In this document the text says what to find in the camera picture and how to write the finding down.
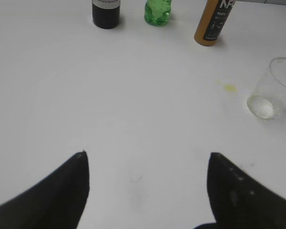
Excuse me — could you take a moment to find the NFC orange juice bottle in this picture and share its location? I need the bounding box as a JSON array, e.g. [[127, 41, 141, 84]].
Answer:
[[194, 0, 236, 46]]

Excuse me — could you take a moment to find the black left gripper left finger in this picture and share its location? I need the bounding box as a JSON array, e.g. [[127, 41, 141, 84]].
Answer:
[[0, 151, 90, 229]]

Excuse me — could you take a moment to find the transparent plastic cup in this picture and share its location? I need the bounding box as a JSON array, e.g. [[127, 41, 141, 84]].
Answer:
[[246, 57, 286, 120]]

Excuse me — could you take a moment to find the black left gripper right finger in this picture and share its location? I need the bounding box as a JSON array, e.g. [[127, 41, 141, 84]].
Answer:
[[199, 152, 286, 229]]

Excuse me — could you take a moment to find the dark red wine bottle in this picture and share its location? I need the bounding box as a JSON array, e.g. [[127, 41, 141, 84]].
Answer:
[[92, 0, 121, 29]]

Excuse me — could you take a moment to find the green plastic soda bottle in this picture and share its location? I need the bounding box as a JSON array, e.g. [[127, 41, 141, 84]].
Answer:
[[144, 0, 172, 26]]

